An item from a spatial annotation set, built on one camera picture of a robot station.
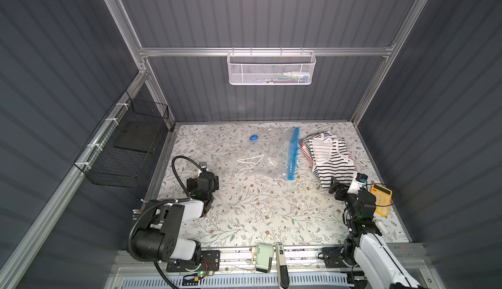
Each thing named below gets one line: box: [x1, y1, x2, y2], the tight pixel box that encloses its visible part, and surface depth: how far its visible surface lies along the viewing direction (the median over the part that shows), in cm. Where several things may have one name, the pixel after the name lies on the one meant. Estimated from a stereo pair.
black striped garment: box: [300, 132, 357, 189], surface depth 98 cm
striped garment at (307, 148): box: [299, 137, 315, 169], surface depth 104 cm
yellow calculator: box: [370, 183, 393, 217], surface depth 91 cm
